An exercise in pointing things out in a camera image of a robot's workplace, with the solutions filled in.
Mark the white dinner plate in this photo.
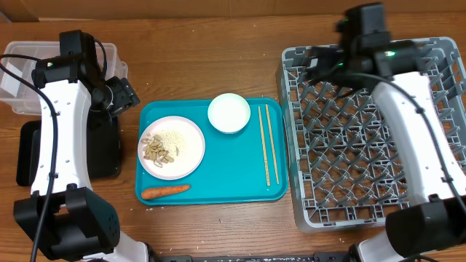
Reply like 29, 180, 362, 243
137, 116, 205, 180

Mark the wooden chopstick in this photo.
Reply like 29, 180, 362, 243
258, 106, 271, 186
265, 104, 280, 185

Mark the white green bowl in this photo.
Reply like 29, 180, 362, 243
208, 93, 250, 134

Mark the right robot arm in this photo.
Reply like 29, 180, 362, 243
303, 3, 465, 261

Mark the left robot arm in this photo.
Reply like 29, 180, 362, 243
13, 30, 157, 261

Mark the grey dishwasher rack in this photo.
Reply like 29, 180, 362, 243
275, 36, 466, 234

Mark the peanut shells pile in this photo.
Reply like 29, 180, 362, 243
141, 133, 174, 168

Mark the black tray bin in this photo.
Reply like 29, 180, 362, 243
16, 111, 122, 186

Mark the rice pile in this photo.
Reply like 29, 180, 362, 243
158, 130, 186, 158

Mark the orange carrot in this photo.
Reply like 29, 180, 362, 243
141, 185, 191, 200

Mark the clear plastic bin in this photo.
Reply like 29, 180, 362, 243
1, 41, 128, 116

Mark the teal serving tray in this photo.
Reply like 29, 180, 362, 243
135, 98, 288, 205

